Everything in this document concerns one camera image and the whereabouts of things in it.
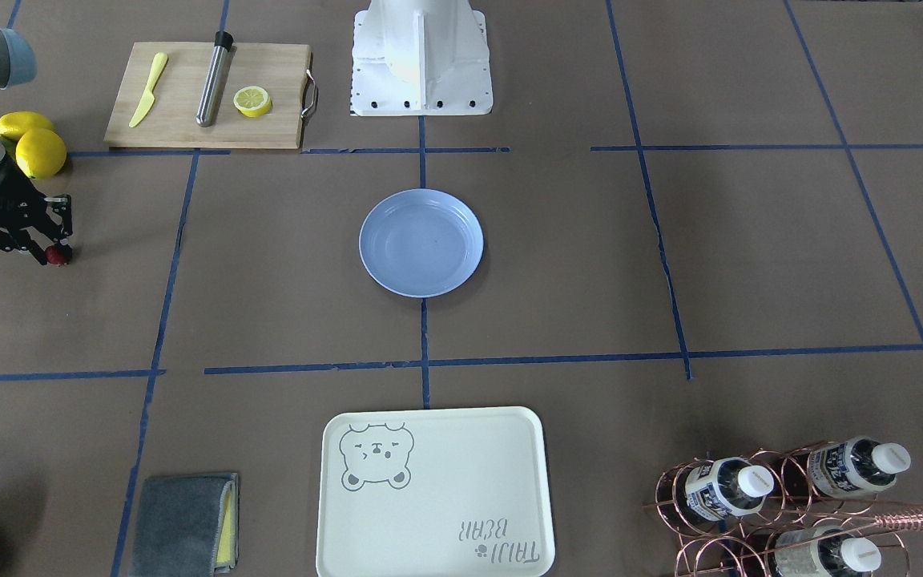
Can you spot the copper wire bottle rack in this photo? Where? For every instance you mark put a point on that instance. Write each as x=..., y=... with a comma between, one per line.
x=741, y=546

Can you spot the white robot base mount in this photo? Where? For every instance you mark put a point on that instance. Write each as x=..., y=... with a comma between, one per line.
x=420, y=58

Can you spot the blue plastic plate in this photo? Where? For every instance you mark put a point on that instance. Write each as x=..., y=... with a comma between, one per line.
x=421, y=243

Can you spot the grey folded cloth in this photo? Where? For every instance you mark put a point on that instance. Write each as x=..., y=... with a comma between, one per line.
x=187, y=525

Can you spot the red strawberry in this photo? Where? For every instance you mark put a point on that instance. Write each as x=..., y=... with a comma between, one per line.
x=59, y=254

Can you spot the steel cylinder black cap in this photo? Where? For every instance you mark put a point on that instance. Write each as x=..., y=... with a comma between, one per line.
x=208, y=108

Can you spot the lemon half slice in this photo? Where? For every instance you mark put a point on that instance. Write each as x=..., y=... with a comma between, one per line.
x=252, y=102

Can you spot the cream bear tray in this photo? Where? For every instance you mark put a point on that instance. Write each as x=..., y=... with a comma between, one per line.
x=449, y=492

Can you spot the yellow lemon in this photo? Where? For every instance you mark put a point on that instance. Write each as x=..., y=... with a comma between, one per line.
x=40, y=153
x=14, y=125

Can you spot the yellow plastic knife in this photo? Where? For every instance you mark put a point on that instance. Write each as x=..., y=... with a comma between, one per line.
x=148, y=97

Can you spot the yellow lemon back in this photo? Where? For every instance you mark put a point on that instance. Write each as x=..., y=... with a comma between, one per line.
x=14, y=125

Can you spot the yellow lemon front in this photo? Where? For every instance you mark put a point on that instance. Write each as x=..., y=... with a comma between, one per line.
x=40, y=153

